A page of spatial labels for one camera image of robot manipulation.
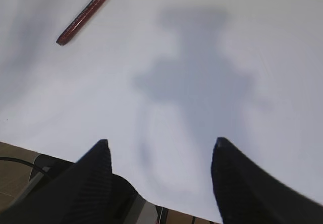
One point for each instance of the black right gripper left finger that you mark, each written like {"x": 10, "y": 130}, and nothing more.
{"x": 81, "y": 194}

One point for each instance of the red glitter pen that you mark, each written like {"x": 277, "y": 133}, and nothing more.
{"x": 78, "y": 23}

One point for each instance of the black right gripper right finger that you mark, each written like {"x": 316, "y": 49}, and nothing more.
{"x": 245, "y": 193}

